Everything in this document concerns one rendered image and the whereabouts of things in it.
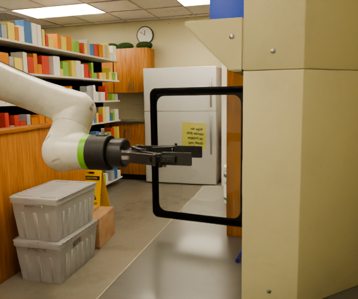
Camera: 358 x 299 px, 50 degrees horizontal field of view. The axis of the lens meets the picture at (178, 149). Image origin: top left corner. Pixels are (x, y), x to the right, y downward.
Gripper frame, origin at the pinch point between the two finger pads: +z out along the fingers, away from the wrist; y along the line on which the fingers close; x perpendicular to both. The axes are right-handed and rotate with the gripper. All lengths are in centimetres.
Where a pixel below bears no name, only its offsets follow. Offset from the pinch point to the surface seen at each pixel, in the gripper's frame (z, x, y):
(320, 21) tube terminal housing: 28.1, -27.7, -11.6
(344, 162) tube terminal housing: 34.2, -0.4, -5.9
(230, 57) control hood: 11.7, -21.6, -14.3
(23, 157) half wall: -178, 34, 169
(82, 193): -131, 63, 177
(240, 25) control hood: 13.7, -27.4, -14.3
